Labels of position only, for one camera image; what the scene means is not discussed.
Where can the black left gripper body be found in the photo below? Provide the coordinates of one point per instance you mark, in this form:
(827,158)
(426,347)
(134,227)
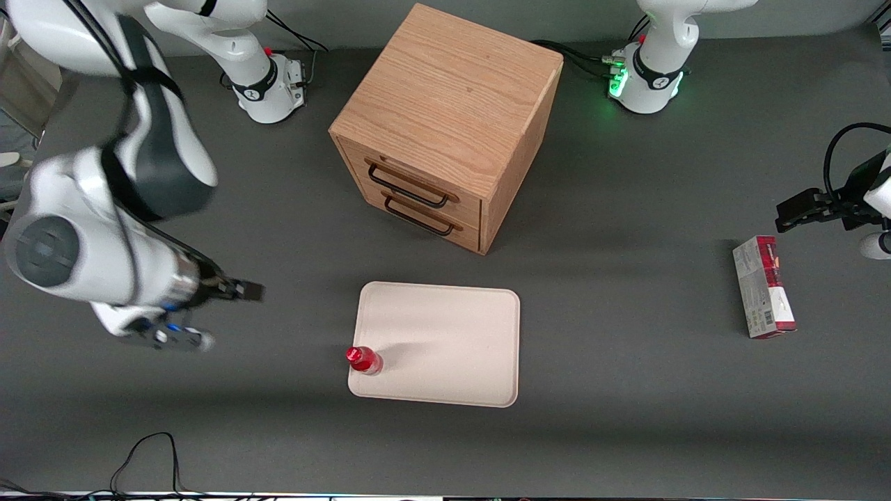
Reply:
(850,206)

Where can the wooden drawer front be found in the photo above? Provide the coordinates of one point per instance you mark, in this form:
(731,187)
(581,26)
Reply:
(445,229)
(418,179)

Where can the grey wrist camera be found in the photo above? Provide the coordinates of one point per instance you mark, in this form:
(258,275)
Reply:
(171,335)
(876,246)

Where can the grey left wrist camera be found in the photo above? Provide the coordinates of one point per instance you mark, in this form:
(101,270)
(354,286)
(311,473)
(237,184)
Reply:
(876,246)

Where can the wooden drawer cabinet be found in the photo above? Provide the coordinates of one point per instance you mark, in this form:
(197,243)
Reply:
(452,104)

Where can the red coke bottle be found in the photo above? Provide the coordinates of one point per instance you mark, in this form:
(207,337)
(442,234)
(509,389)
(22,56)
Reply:
(362,359)

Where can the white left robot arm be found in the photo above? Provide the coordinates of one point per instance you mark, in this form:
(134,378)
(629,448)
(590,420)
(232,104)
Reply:
(654,76)

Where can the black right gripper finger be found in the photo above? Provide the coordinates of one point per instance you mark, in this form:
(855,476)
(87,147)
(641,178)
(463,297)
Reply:
(245,285)
(248,296)

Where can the red and grey carton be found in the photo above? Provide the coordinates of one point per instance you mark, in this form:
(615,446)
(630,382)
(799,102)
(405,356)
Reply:
(763,287)

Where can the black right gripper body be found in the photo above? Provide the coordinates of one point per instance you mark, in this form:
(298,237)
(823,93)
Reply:
(209,285)

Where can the beige rectangular tray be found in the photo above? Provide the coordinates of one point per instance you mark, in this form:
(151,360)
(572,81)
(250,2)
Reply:
(445,341)

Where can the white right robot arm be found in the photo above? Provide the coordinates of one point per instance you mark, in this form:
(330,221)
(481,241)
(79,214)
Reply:
(104,236)

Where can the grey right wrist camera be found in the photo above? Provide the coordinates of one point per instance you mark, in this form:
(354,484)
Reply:
(171,335)

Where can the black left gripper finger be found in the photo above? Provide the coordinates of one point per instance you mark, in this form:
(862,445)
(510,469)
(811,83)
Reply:
(802,221)
(800,200)

